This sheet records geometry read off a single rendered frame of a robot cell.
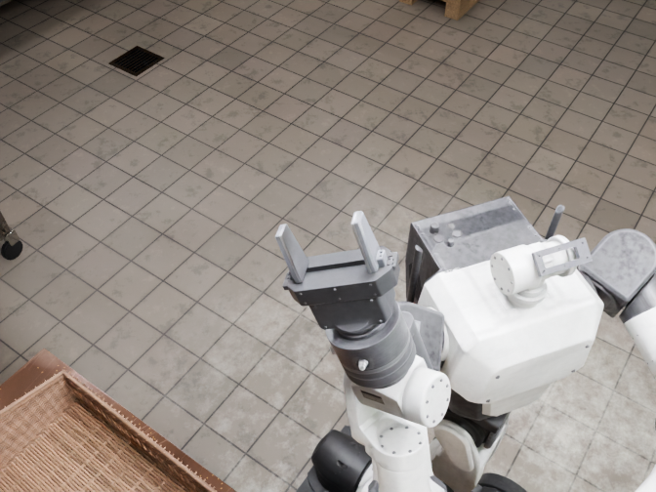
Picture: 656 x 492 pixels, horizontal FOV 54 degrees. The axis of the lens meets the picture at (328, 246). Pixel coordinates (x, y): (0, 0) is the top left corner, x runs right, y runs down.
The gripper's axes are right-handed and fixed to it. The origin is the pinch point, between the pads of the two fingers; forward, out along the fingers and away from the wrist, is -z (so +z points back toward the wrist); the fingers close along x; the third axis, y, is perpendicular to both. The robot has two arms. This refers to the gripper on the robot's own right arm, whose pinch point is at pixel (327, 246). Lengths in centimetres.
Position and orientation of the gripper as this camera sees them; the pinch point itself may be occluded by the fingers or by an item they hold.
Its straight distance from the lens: 65.8
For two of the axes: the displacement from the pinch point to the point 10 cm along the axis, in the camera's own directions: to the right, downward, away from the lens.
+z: 3.5, 7.5, 5.7
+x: 9.2, -1.4, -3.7
